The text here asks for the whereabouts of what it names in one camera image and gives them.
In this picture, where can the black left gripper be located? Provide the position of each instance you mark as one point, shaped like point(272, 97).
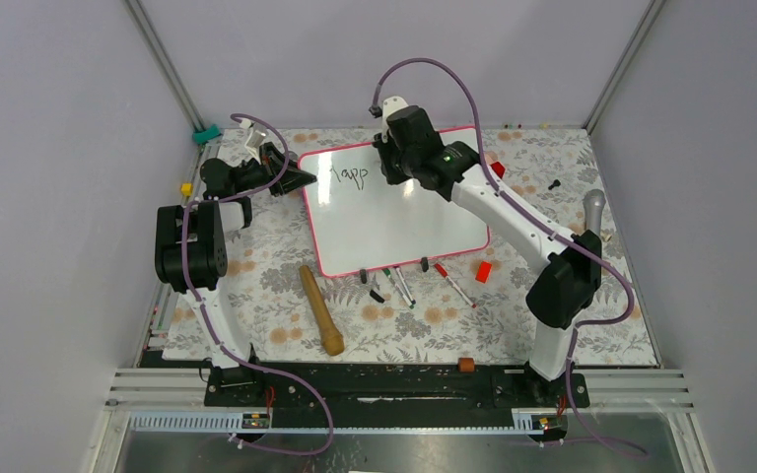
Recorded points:
point(273, 164)

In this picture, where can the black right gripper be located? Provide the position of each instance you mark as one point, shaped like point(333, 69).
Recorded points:
point(392, 176)

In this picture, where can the pink framed whiteboard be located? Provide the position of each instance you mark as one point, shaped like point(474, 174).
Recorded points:
point(360, 222)

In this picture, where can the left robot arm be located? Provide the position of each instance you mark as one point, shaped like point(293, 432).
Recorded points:
point(191, 255)

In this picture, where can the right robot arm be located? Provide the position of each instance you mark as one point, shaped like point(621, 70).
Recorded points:
point(565, 264)

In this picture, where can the red whiteboard marker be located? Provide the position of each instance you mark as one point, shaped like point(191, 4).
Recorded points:
point(455, 286)

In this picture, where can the blue whiteboard marker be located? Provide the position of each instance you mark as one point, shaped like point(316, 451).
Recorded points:
point(404, 285)

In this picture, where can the green whiteboard marker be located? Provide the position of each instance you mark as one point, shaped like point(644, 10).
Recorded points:
point(398, 288)

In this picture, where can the large red block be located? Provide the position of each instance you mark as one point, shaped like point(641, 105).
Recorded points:
point(498, 169)

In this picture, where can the teal clamp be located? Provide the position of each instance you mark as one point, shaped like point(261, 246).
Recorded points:
point(204, 136)

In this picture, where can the small yellow cube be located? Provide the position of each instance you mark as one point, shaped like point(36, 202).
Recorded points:
point(186, 189)

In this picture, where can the small red block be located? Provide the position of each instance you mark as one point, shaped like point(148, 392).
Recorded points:
point(483, 272)

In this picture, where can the black marker cap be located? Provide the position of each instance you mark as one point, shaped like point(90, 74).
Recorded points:
point(377, 297)

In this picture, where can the floral patterned table mat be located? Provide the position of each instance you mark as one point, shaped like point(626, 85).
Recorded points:
point(267, 298)

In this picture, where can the gold toy microphone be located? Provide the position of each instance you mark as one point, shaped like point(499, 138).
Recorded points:
point(331, 338)

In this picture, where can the silver toy microphone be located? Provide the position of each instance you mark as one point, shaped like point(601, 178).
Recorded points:
point(594, 203)

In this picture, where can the small brown cube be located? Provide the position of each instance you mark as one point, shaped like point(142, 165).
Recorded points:
point(466, 365)

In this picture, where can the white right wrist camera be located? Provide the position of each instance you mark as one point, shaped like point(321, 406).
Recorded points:
point(390, 106)

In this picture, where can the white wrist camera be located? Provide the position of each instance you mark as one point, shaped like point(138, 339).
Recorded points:
point(390, 106)
point(256, 135)

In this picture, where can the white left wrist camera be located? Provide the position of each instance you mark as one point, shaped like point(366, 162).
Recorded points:
point(256, 135)

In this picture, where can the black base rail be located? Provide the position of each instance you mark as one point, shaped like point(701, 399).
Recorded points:
point(375, 396)

